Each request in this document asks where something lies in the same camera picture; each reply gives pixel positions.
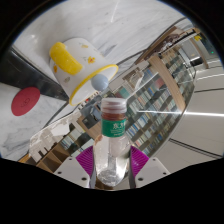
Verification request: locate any small pale blue ball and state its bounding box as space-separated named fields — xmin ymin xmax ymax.
xmin=91 ymin=73 xmax=110 ymax=92

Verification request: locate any white city architectural model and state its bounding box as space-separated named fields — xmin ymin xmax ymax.
xmin=28 ymin=114 xmax=88 ymax=162

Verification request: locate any wall bookshelf with books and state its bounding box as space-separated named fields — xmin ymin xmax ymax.
xmin=112 ymin=42 xmax=198 ymax=158

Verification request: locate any clear plastic bottle green label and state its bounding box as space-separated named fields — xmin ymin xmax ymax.
xmin=92 ymin=97 xmax=132 ymax=187

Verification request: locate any flat round red coaster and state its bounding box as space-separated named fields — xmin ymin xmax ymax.
xmin=10 ymin=86 xmax=42 ymax=117

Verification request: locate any white mug yellow handle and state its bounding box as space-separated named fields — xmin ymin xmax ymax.
xmin=48 ymin=37 xmax=120 ymax=107

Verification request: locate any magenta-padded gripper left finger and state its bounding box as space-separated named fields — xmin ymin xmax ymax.
xmin=53 ymin=145 xmax=97 ymax=189

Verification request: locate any straight ceiling light strip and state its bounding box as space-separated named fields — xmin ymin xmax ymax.
xmin=180 ymin=111 xmax=224 ymax=118

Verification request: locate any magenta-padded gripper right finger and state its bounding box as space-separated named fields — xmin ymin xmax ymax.
xmin=128 ymin=145 xmax=171 ymax=189

